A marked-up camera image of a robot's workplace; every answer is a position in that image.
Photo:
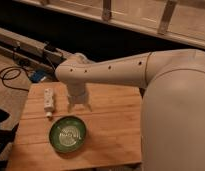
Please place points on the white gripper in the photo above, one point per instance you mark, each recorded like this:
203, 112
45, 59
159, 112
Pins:
78, 94

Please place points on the white plastic bottle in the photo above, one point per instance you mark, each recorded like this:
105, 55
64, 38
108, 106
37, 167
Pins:
49, 102

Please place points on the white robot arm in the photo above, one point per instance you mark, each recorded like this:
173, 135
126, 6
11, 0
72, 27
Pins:
173, 106

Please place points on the green ceramic bowl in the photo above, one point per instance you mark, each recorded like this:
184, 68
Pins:
67, 134

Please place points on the blue box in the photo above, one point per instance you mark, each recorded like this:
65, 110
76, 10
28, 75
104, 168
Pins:
37, 76

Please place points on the black power adapter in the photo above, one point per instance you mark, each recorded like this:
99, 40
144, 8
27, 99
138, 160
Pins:
49, 47

